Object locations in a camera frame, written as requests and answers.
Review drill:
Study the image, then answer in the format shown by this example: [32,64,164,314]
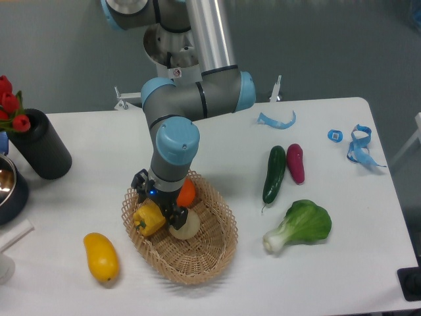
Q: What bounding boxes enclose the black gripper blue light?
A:
[131,169,188,230]

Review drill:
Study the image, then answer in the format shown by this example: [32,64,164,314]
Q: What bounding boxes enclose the yellow bell pepper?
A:
[133,202,166,237]

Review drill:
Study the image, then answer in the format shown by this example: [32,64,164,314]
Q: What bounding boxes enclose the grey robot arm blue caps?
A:
[101,1,256,229]

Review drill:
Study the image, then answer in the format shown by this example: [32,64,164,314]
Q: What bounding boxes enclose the woven wicker basket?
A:
[122,171,238,284]

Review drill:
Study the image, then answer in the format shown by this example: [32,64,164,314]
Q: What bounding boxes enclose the orange fruit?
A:
[176,178,196,207]

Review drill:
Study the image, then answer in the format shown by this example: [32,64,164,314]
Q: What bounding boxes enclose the beige round onion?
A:
[168,210,201,240]

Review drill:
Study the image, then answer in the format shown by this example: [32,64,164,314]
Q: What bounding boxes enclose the yellow mango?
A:
[84,232,120,283]

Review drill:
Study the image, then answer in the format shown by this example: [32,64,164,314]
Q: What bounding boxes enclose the black ribbed vase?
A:
[7,109,72,180]

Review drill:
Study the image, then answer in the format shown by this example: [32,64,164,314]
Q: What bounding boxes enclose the green cucumber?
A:
[261,145,286,213]

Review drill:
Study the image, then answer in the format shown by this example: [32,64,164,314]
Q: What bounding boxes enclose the blue curved tape strip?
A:
[257,111,297,130]

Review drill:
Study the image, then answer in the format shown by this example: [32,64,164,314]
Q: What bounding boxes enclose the purple sweet potato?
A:
[286,144,305,184]

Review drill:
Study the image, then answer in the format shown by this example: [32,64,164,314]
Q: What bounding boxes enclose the green bok choy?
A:
[262,199,332,253]

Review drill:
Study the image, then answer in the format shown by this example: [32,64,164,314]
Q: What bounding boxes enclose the dark metal bowl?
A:
[1,155,29,225]

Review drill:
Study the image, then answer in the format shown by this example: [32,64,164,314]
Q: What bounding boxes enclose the white stand left edge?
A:
[1,219,34,285]

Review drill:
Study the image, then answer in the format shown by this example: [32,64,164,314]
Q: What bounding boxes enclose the red tulip bouquet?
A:
[1,75,31,133]

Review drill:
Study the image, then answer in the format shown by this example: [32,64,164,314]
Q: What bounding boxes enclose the small blue tape roll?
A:
[327,129,343,143]

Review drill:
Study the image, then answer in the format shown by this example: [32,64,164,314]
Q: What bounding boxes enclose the blue tangled tape strip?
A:
[347,124,386,169]

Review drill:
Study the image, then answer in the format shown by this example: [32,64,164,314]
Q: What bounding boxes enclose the black device right corner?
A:
[397,267,420,302]

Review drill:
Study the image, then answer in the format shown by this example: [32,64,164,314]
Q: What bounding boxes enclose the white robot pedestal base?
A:
[114,24,282,110]

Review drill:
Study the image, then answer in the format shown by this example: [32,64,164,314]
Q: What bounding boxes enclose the white frame right edge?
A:
[390,113,420,170]

